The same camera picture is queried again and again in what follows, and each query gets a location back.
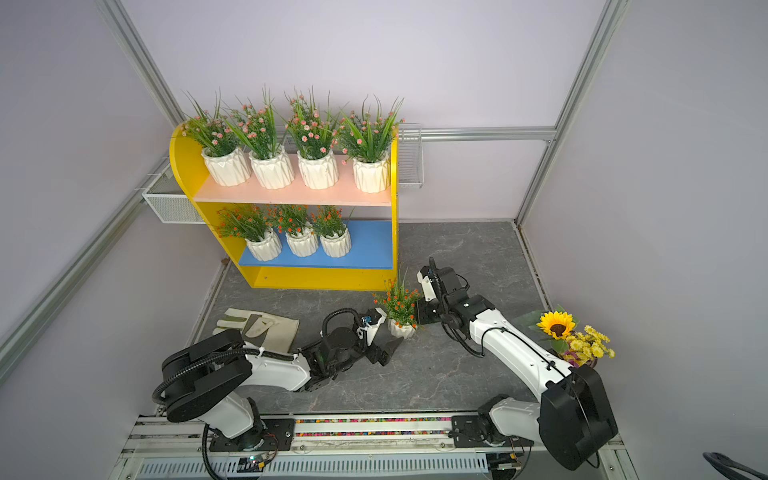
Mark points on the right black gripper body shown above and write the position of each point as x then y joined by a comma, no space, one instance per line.
431,311

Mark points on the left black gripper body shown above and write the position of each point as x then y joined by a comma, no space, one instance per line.
373,352

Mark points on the orange flower pot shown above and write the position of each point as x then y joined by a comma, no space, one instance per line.
333,232
293,222
247,222
400,306

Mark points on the pink flower pot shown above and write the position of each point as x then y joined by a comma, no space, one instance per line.
222,151
366,138
256,130
313,131

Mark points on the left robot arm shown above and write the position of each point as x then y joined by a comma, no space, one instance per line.
200,381

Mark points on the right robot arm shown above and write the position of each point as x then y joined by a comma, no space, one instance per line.
571,415

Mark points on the yellow rack with coloured shelves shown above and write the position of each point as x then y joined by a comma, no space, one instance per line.
372,219

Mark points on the beige garden glove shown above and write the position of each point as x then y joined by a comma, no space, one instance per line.
273,332

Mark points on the sunflower bouquet pot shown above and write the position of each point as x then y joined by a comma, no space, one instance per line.
560,333

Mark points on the white mesh basket left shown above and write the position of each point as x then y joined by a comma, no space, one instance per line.
166,198

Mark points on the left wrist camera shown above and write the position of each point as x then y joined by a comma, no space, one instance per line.
369,325

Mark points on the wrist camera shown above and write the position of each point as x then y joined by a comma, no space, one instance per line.
369,325
426,277

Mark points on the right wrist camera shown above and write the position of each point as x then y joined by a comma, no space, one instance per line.
426,277

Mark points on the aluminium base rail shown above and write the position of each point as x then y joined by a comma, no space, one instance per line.
352,446

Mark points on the white wire basket back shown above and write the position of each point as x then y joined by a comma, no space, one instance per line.
402,166

